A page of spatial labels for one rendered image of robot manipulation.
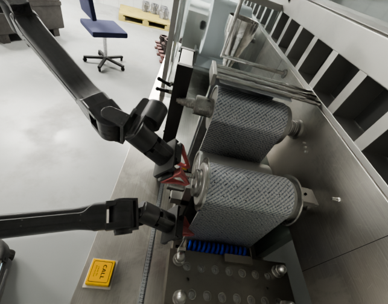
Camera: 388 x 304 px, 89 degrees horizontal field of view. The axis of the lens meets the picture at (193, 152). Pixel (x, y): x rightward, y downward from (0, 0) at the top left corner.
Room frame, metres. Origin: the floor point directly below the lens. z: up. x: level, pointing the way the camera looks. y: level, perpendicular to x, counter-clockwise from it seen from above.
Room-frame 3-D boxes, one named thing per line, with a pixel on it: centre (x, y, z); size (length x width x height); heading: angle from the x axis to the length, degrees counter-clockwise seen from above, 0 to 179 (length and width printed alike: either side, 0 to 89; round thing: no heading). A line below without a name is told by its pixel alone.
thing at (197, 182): (0.34, -0.04, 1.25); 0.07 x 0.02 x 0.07; 12
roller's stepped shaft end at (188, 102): (0.57, 0.08, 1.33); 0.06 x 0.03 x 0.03; 102
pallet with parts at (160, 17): (5.97, 2.50, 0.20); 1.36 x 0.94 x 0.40; 118
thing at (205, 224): (0.31, -0.18, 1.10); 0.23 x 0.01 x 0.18; 102
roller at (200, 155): (0.49, -0.15, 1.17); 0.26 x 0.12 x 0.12; 102
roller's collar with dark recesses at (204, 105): (0.58, 0.02, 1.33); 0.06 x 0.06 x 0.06; 12
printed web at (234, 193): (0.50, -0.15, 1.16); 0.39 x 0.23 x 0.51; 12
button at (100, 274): (0.14, 0.14, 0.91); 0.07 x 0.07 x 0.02; 12
